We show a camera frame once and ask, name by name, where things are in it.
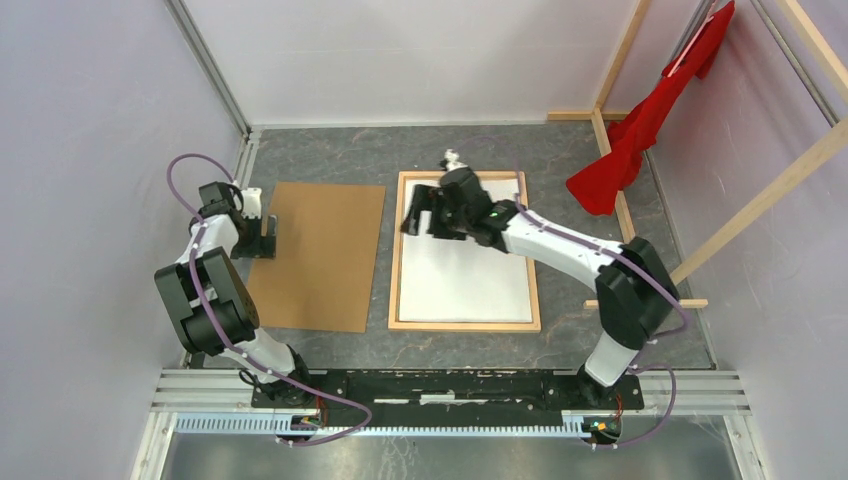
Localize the brown backing board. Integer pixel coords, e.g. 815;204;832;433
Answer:
248;182;386;333

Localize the red cloth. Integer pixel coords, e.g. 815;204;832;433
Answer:
566;1;736;215

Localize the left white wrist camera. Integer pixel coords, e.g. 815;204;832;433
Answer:
240;188;262;219

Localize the aluminium rail base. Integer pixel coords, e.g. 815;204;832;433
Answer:
152;369;751;439

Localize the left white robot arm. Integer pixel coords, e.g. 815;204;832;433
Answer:
154;182;314;408

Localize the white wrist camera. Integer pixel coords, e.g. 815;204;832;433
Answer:
439;149;469;174
240;188;262;219

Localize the printed colour photo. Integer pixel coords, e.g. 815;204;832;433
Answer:
397;176;537;325

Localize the wooden stand structure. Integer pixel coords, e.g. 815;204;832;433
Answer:
547;0;848;311

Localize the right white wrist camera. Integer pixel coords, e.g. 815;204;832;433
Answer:
439;149;469;174

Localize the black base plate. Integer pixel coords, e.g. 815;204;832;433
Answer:
239;369;645;429

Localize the wooden picture frame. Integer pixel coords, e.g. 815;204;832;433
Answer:
387;170;543;334

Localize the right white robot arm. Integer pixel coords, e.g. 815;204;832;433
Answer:
399;164;681;408

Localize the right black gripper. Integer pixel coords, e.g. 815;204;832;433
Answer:
399;185;471;242

